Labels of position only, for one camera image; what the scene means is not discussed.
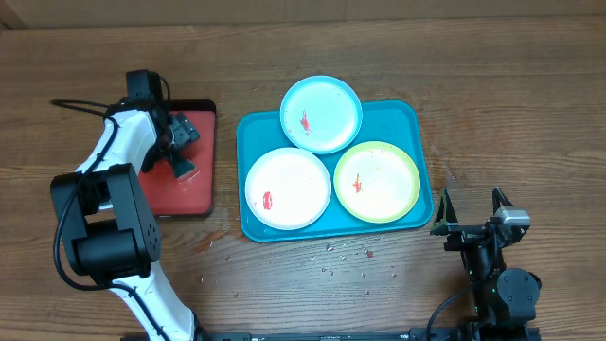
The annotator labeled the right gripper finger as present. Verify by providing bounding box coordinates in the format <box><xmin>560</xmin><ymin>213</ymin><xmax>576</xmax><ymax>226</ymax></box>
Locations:
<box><xmin>492</xmin><ymin>187</ymin><xmax>512</xmax><ymax>213</ymax></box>
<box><xmin>434</xmin><ymin>188</ymin><xmax>458</xmax><ymax>227</ymax></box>

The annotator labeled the dark green sponge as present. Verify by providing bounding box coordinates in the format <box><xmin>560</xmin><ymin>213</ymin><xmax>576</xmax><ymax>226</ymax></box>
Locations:
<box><xmin>171</xmin><ymin>159</ymin><xmax>195</xmax><ymax>178</ymax></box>

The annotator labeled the yellow-green plate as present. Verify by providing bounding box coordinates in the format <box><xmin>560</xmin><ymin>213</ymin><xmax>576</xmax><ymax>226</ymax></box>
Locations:
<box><xmin>333</xmin><ymin>141</ymin><xmax>420</xmax><ymax>224</ymax></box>

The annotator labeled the white plate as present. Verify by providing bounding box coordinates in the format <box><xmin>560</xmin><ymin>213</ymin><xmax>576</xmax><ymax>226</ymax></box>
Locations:
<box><xmin>244</xmin><ymin>147</ymin><xmax>331</xmax><ymax>231</ymax></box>

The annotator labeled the light blue plate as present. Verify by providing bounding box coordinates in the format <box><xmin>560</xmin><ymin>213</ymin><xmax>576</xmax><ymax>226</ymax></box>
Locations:
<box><xmin>279</xmin><ymin>76</ymin><xmax>364</xmax><ymax>154</ymax></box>

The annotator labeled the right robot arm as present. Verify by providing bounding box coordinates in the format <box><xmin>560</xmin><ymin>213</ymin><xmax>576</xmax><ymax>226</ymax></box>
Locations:
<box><xmin>425</xmin><ymin>188</ymin><xmax>542</xmax><ymax>340</ymax></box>

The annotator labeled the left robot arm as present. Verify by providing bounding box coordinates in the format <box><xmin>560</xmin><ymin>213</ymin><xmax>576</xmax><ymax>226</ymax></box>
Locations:
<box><xmin>50</xmin><ymin>99</ymin><xmax>205</xmax><ymax>340</ymax></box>

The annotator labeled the dark red tray with water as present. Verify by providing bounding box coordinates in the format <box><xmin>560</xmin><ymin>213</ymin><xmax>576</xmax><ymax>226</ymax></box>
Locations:
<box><xmin>138</xmin><ymin>99</ymin><xmax>217</xmax><ymax>216</ymax></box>

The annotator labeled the teal plastic serving tray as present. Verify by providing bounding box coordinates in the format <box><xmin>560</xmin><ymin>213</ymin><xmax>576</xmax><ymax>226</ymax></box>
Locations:
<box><xmin>236</xmin><ymin>99</ymin><xmax>434</xmax><ymax>242</ymax></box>

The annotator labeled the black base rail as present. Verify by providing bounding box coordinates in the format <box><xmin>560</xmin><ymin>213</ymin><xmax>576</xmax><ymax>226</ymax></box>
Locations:
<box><xmin>120</xmin><ymin>326</ymin><xmax>543</xmax><ymax>341</ymax></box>

